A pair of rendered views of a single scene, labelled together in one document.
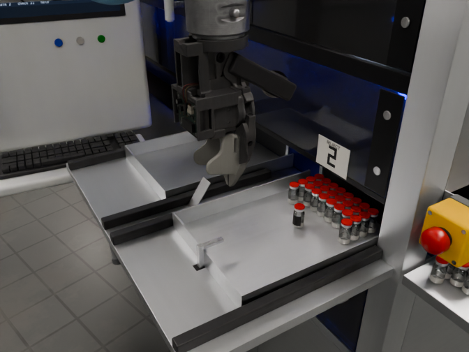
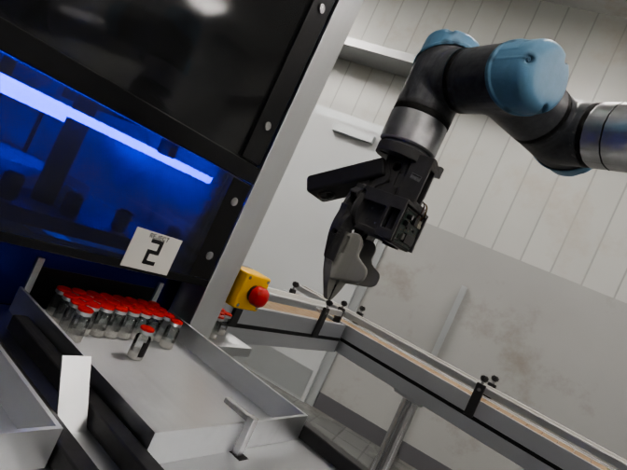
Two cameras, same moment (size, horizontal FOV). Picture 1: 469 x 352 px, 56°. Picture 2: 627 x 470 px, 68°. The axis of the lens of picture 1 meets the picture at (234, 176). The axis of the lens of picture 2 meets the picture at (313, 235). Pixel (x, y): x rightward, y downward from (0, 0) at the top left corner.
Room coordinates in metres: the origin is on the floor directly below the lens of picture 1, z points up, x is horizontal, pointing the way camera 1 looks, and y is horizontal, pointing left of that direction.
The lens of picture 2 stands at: (0.83, 0.54, 1.14)
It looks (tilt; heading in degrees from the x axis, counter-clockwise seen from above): 1 degrees up; 247
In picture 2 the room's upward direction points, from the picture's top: 25 degrees clockwise
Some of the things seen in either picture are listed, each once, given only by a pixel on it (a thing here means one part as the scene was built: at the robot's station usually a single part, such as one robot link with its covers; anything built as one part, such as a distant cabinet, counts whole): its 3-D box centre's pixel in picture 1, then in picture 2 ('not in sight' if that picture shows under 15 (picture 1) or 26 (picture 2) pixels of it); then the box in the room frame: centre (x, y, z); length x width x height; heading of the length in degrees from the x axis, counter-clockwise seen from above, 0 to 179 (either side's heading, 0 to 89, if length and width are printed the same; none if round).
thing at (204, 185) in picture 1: (177, 201); (99, 423); (0.76, 0.12, 0.91); 0.14 x 0.03 x 0.06; 122
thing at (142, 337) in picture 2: (299, 216); (140, 343); (0.71, -0.13, 0.90); 0.02 x 0.02 x 0.04
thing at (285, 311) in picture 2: not in sight; (265, 308); (0.37, -0.61, 0.92); 0.69 x 0.15 x 0.16; 31
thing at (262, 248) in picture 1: (282, 227); (160, 363); (0.69, -0.09, 0.90); 0.34 x 0.26 x 0.04; 121
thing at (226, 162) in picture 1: (224, 163); (357, 273); (0.52, 0.01, 1.12); 0.06 x 0.03 x 0.09; 121
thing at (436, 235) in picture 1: (437, 239); (257, 296); (0.52, -0.30, 0.99); 0.04 x 0.04 x 0.04; 31
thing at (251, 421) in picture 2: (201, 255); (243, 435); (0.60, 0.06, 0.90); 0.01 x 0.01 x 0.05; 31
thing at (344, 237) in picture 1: (345, 231); (171, 333); (0.66, -0.21, 0.90); 0.02 x 0.02 x 0.05
